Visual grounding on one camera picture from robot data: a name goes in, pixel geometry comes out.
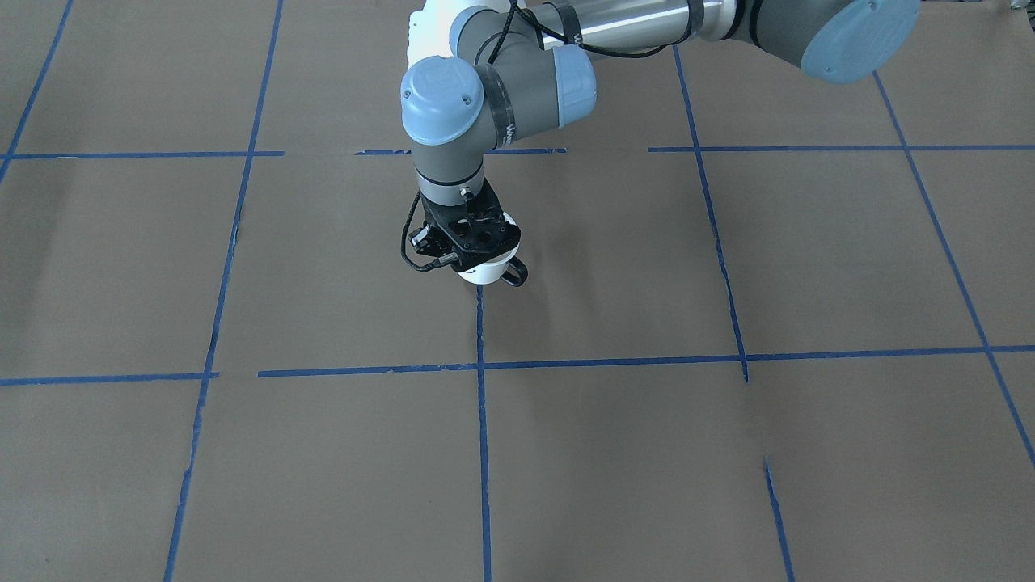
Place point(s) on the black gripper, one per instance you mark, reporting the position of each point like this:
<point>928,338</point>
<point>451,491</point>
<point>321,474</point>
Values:
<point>426,238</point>

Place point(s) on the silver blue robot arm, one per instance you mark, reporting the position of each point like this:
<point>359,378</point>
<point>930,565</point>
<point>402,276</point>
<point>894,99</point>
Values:
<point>482,75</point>

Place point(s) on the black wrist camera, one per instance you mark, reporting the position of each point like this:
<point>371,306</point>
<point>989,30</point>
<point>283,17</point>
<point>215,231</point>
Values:
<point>429,240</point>

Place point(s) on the white smiley mug black handle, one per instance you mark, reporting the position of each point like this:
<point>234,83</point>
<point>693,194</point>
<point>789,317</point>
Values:
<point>488,245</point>

